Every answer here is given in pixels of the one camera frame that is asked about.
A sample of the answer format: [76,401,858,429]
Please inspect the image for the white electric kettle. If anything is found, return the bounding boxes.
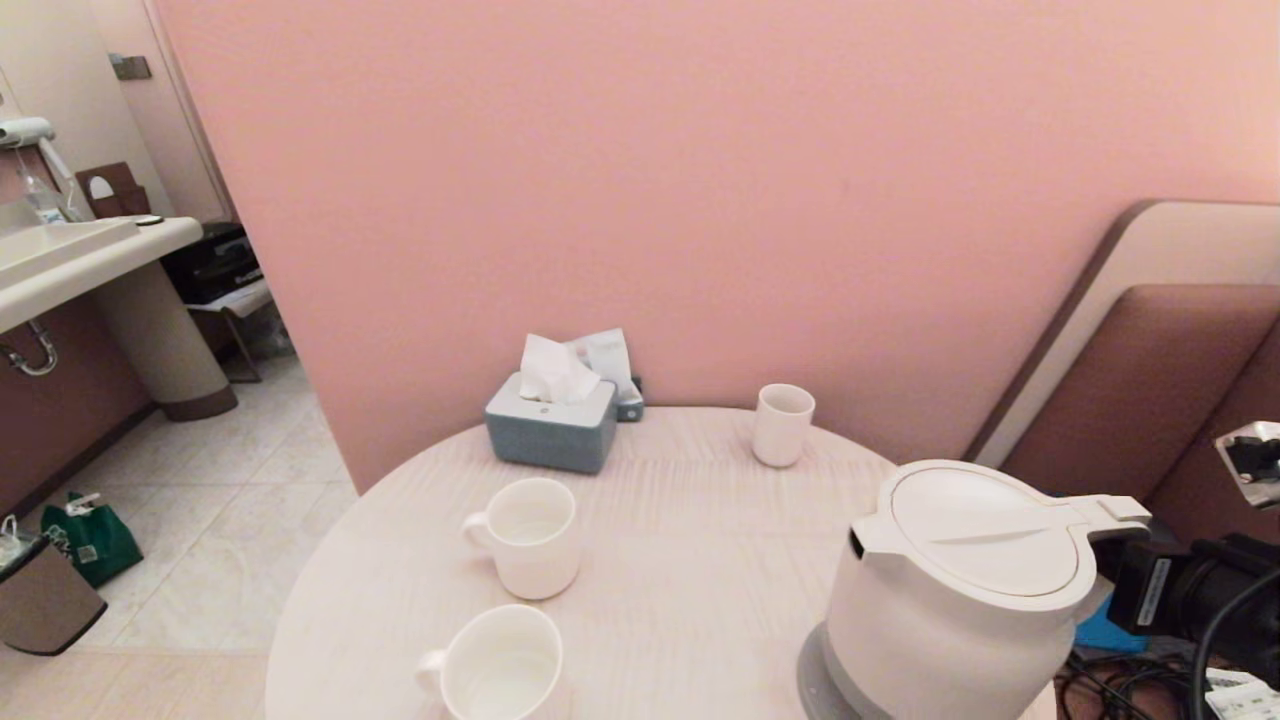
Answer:
[825,459,1153,720]

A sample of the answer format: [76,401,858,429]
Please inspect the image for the clear plastic container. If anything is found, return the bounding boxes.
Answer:
[22,163,69,225]

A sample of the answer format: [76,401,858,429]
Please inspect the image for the white printed paper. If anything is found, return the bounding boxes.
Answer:
[1205,668,1280,720]

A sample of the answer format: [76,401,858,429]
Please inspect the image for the grey round kettle base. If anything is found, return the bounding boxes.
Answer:
[797,622,881,720]

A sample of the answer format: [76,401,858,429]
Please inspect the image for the grey-blue tissue box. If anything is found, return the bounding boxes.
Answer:
[485,372,619,475]

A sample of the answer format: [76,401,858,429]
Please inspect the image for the white ribbed mug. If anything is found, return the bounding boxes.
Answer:
[462,477,583,601]

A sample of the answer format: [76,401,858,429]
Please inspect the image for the white tissue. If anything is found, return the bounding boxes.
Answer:
[520,333,602,405]

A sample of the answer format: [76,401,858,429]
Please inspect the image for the white smooth mug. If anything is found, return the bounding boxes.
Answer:
[416,604,571,720]

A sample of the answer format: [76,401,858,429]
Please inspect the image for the luggage rack stool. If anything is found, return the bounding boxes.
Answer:
[185,278,283,384]

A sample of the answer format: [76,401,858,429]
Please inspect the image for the green shopping bag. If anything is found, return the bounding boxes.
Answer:
[40,491,144,588]

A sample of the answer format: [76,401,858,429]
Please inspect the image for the beige door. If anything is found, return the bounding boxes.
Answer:
[90,0,241,224]

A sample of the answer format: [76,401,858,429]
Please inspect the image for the brown tissue holder box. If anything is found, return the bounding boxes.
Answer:
[77,162,153,220]

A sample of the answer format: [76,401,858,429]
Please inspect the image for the brown waste bin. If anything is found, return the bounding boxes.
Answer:
[0,513,108,657]

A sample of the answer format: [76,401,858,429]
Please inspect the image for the cream sink counter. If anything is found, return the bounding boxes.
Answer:
[0,198,206,336]

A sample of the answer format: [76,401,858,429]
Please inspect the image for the chrome drain pipe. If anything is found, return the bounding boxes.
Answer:
[0,316,59,377]

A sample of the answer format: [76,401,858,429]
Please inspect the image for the white hair dryer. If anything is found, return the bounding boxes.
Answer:
[0,117,76,181]

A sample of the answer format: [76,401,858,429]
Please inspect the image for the tangled thin black cables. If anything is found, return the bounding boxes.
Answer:
[1055,650,1216,720]

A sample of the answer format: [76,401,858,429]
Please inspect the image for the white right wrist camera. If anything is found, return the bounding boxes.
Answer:
[1215,422,1280,509]

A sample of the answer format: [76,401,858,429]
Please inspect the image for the white handleless cup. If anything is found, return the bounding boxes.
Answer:
[752,383,816,469]

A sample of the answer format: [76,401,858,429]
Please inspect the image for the cream sink pedestal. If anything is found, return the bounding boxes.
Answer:
[88,260,239,422]

